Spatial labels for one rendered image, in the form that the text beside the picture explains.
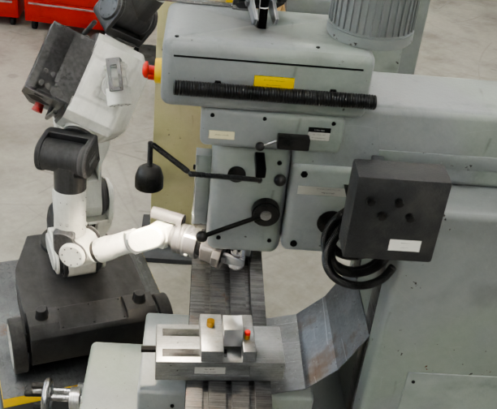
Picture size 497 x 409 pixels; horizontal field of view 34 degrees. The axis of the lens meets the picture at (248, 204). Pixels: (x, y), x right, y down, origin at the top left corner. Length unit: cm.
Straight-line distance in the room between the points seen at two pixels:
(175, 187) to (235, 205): 214
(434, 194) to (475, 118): 31
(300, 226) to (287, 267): 223
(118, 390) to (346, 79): 120
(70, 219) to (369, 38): 99
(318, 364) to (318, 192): 60
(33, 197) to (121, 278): 163
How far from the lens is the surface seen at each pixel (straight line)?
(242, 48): 178
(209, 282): 259
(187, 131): 396
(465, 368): 227
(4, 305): 335
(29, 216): 455
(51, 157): 225
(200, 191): 208
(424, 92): 201
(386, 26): 183
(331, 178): 196
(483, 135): 199
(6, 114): 561
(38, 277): 320
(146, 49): 660
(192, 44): 178
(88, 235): 239
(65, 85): 225
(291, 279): 417
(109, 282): 316
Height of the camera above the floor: 255
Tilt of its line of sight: 33 degrees down
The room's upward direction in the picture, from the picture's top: 6 degrees clockwise
